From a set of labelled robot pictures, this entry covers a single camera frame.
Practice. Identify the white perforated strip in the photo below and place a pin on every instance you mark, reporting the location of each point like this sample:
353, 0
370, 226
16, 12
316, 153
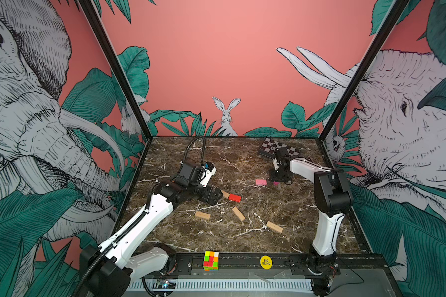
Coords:
240, 285

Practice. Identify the yellow big blind chip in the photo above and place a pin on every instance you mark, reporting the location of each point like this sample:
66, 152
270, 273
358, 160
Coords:
266, 262

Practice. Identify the folded checkered chess board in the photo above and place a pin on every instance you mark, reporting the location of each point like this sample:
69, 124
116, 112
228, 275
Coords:
269, 146

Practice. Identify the colourful puzzle cube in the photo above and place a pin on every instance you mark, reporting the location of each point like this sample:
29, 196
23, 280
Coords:
211, 261

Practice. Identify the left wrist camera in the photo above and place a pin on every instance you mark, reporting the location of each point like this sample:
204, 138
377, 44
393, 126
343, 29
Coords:
191, 174

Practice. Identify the natural wood block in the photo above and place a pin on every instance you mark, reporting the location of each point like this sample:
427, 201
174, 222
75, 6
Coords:
202, 215
238, 213
274, 227
225, 194

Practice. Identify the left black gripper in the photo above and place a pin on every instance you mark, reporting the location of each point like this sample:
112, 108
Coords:
208, 199

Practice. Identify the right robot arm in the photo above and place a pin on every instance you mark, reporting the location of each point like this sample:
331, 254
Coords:
333, 199

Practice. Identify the black front rail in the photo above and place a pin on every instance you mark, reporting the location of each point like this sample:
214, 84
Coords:
186, 263

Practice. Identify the light pink block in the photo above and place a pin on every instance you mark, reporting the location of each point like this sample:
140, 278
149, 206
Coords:
260, 182

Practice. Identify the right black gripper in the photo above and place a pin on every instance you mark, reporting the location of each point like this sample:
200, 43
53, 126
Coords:
273, 177

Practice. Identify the small circuit board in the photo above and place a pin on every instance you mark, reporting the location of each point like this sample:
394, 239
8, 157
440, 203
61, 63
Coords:
165, 284

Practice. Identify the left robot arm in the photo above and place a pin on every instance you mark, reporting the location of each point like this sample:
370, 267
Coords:
109, 269

